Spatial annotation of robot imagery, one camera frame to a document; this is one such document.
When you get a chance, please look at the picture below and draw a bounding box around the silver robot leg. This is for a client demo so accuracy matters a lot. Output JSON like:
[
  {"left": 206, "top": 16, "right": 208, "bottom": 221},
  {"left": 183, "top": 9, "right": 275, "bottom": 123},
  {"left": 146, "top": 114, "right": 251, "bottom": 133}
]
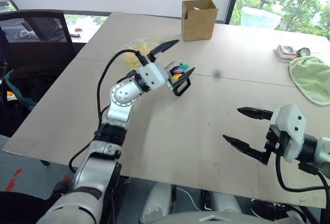
[
  {"left": 210, "top": 191, "right": 243, "bottom": 215},
  {"left": 139, "top": 182, "right": 173, "bottom": 224}
]

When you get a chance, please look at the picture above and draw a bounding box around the white flat box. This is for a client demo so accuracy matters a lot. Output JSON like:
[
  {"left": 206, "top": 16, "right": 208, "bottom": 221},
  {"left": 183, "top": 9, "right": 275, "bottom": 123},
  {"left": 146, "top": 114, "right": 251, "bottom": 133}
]
[{"left": 273, "top": 44, "right": 298, "bottom": 62}]

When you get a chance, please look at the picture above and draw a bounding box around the clear case of coloured pens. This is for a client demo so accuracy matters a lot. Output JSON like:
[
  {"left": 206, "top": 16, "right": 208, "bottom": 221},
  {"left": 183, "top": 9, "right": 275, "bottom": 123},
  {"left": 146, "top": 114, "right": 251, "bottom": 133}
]
[{"left": 164, "top": 59, "right": 191, "bottom": 82}]

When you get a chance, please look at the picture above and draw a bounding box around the black bin with teal liner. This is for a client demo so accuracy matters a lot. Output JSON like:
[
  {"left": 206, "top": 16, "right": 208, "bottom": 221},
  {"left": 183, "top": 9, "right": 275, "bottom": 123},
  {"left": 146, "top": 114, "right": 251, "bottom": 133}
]
[{"left": 3, "top": 68, "right": 38, "bottom": 111}]

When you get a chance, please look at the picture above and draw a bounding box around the yellow crinkled plastic bag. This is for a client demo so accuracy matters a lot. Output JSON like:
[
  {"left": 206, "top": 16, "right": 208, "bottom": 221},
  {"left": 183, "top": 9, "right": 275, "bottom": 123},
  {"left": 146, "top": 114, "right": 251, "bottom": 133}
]
[{"left": 120, "top": 37, "right": 167, "bottom": 68}]

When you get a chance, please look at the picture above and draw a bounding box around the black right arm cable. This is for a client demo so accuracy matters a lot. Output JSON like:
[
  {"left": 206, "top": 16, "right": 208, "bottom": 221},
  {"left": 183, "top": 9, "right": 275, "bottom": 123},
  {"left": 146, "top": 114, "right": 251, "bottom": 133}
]
[{"left": 275, "top": 153, "right": 330, "bottom": 224}]

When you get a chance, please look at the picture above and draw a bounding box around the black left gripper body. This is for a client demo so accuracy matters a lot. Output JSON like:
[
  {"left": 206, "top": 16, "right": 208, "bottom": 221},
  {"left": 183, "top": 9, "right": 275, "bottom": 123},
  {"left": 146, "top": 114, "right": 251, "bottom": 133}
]
[{"left": 167, "top": 75, "right": 192, "bottom": 98}]

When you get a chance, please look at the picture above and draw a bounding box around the black mesh office chair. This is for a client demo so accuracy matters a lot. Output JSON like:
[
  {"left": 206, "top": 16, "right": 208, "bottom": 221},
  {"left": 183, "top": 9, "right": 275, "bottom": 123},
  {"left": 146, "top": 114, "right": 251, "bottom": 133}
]
[{"left": 0, "top": 9, "right": 87, "bottom": 138}]

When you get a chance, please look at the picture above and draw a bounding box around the thin white cable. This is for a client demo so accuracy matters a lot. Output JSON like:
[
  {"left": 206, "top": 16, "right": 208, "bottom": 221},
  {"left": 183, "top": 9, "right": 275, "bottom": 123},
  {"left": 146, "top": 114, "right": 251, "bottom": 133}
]
[{"left": 177, "top": 185, "right": 200, "bottom": 211}]

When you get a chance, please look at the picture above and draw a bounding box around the brown cardboard box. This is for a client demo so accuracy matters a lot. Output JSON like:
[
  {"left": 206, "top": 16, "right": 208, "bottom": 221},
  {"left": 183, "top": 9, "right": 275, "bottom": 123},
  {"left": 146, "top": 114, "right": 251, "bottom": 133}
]
[{"left": 181, "top": 0, "right": 220, "bottom": 42}]

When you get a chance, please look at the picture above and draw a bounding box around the black rounded object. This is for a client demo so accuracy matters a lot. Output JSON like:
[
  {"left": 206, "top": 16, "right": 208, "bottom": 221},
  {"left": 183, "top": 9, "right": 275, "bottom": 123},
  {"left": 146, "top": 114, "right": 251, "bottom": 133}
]
[{"left": 0, "top": 191, "right": 51, "bottom": 224}]

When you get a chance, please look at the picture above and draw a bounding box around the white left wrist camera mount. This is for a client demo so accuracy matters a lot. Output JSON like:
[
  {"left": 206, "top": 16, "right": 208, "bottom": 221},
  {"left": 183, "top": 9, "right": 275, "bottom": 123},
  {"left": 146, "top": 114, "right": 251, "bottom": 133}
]
[{"left": 139, "top": 62, "right": 169, "bottom": 90}]

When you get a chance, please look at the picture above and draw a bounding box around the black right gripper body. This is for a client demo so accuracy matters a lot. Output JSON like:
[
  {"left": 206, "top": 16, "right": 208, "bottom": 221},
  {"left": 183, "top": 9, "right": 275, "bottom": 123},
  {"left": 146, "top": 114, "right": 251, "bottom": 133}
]
[{"left": 264, "top": 127, "right": 288, "bottom": 155}]

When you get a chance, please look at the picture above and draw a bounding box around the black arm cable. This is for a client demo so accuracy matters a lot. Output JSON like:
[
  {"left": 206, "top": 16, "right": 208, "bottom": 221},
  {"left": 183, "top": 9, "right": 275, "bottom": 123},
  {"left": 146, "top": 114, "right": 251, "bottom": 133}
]
[
  {"left": 69, "top": 49, "right": 149, "bottom": 174},
  {"left": 275, "top": 153, "right": 330, "bottom": 224}
]

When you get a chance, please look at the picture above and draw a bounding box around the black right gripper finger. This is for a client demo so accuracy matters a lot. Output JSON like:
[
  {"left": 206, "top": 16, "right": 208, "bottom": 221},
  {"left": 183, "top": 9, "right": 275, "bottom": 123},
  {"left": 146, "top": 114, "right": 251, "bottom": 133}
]
[
  {"left": 222, "top": 134, "right": 272, "bottom": 166},
  {"left": 237, "top": 106, "right": 274, "bottom": 121}
]

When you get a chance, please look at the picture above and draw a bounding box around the teal covered outdoor object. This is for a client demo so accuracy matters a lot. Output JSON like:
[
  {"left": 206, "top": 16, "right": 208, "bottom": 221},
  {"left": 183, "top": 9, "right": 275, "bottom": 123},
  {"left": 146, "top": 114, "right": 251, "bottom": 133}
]
[{"left": 240, "top": 6, "right": 282, "bottom": 30}]

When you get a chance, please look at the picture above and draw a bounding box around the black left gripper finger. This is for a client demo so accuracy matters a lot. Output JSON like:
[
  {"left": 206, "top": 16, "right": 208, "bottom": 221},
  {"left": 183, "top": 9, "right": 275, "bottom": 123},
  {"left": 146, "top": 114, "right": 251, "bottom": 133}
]
[
  {"left": 147, "top": 39, "right": 180, "bottom": 63},
  {"left": 174, "top": 67, "right": 196, "bottom": 85}
]

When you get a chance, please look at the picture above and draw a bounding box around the green towel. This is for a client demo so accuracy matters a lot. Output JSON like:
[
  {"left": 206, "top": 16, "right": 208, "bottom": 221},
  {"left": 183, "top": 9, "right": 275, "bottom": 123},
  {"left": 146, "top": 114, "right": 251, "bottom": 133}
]
[{"left": 289, "top": 56, "right": 330, "bottom": 106}]

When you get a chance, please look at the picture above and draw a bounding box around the grey robot torso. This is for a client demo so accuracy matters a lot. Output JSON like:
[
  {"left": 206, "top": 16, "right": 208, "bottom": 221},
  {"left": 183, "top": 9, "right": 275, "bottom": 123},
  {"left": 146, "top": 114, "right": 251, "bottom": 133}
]
[{"left": 174, "top": 210, "right": 261, "bottom": 224}]

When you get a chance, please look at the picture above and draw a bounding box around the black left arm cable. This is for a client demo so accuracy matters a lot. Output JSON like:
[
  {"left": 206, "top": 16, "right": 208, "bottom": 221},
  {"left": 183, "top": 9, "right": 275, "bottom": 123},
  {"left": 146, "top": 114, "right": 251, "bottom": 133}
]
[{"left": 69, "top": 49, "right": 149, "bottom": 174}]

